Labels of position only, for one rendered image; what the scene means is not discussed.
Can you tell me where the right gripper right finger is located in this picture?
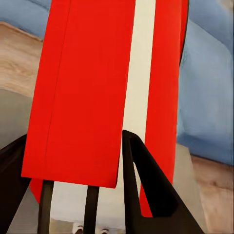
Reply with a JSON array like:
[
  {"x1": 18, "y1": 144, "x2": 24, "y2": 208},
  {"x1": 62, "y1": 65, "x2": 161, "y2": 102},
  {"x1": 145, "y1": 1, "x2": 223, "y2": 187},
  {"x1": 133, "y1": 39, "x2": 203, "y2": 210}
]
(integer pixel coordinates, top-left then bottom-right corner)
[{"x1": 122, "y1": 130, "x2": 205, "y2": 234}]

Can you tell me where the radio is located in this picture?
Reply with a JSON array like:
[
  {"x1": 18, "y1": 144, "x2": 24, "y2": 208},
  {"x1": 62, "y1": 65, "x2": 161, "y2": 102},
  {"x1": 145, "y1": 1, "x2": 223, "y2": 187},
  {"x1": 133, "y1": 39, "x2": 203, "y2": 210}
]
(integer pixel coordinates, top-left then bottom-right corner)
[{"x1": 21, "y1": 0, "x2": 189, "y2": 234}]

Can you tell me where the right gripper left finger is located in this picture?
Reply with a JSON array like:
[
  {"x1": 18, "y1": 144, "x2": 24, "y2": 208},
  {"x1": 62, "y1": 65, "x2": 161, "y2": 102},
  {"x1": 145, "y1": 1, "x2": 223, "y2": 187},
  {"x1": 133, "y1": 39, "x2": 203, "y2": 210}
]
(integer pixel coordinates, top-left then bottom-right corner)
[{"x1": 0, "y1": 134, "x2": 32, "y2": 234}]

